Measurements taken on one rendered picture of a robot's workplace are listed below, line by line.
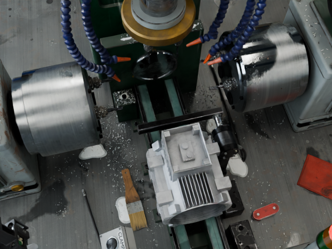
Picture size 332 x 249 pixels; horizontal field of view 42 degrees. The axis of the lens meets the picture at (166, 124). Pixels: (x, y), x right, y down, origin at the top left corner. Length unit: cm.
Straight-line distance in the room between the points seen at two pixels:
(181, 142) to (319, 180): 55
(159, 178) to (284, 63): 47
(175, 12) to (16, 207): 80
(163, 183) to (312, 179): 56
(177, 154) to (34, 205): 54
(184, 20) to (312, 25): 44
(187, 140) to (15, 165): 48
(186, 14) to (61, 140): 47
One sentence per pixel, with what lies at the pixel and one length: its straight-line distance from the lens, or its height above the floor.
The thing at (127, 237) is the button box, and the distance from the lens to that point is 110.
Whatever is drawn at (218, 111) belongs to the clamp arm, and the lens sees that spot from 128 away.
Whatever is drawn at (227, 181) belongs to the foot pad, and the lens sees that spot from 114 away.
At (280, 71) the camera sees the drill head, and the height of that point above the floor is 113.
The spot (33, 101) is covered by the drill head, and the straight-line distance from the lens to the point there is 118.
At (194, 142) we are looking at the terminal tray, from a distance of 113.
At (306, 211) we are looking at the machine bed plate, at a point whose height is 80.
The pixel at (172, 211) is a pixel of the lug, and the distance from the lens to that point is 110.
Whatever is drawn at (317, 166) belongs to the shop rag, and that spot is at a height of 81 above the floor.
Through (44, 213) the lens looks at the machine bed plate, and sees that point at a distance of 144.
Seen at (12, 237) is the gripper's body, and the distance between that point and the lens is 99.
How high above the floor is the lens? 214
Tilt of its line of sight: 63 degrees down
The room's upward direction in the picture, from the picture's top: 1 degrees clockwise
